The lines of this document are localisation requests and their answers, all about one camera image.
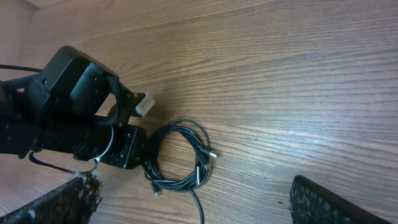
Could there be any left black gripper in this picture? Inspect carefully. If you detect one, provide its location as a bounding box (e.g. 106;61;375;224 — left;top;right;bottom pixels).
99;83;147;170

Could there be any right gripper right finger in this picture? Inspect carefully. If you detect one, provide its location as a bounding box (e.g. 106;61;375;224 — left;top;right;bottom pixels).
289;175;391;224

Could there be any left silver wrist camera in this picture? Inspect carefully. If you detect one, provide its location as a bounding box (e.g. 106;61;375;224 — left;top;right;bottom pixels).
135;93;155;117

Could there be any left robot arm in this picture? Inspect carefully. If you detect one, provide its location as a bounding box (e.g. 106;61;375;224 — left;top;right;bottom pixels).
1;46;149;169

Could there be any thin black USB cable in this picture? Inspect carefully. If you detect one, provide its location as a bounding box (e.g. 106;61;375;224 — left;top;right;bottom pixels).
149;124;212;224

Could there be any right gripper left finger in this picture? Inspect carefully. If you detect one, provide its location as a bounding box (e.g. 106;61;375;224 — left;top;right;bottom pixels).
1;174;103;224

